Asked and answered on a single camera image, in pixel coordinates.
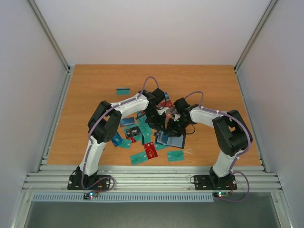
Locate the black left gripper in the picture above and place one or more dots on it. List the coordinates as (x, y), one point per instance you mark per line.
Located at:
(158, 124)

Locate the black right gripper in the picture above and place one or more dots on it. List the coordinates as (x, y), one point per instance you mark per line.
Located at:
(175, 127)

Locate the dark blue card holder wallet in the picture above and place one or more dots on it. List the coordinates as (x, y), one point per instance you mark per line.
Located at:
(166, 140)

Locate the teal vip card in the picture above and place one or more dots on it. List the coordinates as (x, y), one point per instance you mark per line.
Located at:
(175, 156)
(138, 158)

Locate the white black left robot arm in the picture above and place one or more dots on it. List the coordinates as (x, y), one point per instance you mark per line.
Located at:
(104, 124)

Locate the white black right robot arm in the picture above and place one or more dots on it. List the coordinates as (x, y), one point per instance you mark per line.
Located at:
(233, 136)

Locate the black VIP card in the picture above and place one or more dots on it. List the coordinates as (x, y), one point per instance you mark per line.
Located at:
(133, 131)

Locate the teal VIP card front right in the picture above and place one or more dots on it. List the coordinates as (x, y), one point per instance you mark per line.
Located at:
(175, 156)

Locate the red card centre front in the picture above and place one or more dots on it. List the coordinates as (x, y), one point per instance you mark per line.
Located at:
(150, 150)

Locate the blue card with stripe left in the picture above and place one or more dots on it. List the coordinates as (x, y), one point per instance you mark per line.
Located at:
(127, 122)

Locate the teal card with magnetic stripe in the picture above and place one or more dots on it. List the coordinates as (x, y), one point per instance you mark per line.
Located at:
(122, 91)

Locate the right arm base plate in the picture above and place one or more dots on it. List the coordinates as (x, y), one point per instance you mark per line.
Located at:
(207, 182)

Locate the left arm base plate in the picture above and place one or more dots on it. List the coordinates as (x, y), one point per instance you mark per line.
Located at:
(96, 182)

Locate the aluminium frame post right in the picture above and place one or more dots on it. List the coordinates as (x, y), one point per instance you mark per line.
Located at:
(257, 30)

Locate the aluminium frame post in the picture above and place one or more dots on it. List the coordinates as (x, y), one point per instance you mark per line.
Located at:
(257, 30)
(37, 12)

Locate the aluminium frame post left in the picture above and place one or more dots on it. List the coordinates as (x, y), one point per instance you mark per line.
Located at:
(37, 12)

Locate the grey slotted cable duct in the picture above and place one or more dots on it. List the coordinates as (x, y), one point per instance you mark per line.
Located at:
(113, 197)

